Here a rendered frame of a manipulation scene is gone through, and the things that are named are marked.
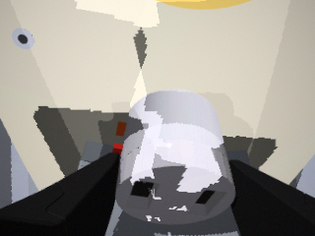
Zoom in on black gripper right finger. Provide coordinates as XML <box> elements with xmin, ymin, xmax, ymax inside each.
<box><xmin>228</xmin><ymin>160</ymin><xmax>315</xmax><ymax>236</ymax></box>

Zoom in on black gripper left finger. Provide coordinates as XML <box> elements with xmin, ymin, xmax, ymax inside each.
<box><xmin>0</xmin><ymin>152</ymin><xmax>121</xmax><ymax>236</ymax></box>

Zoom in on grey cylinder with two slots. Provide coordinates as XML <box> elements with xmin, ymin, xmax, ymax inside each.
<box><xmin>113</xmin><ymin>88</ymin><xmax>236</xmax><ymax>224</ymax></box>

